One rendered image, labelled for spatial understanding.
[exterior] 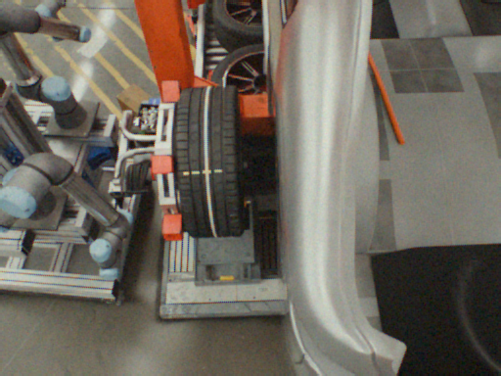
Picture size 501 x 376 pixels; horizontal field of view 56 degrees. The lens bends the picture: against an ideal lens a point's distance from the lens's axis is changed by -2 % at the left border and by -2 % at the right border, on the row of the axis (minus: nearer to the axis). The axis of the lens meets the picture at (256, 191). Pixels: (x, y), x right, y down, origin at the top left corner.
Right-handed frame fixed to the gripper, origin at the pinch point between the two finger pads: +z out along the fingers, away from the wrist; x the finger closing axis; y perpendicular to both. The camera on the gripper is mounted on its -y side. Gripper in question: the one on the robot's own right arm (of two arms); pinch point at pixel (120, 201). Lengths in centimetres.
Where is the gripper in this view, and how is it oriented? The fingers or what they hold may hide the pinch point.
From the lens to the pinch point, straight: 213.7
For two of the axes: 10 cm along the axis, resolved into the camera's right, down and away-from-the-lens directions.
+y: -0.3, -5.2, -8.5
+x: -10.0, 0.4, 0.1
